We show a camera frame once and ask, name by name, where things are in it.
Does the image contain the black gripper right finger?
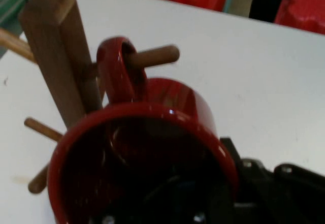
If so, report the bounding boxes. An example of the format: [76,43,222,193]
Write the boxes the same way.
[219,137,325,224]

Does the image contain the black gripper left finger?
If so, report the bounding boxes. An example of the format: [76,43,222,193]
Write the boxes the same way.
[142,174,231,224]

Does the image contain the red ceramic mug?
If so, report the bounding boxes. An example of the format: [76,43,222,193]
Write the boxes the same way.
[46,36,240,224]

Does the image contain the red plastic stool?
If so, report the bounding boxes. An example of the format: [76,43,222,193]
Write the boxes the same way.
[273,0,325,36]

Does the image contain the wooden mug tree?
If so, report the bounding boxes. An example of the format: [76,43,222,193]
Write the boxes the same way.
[0,0,181,195]

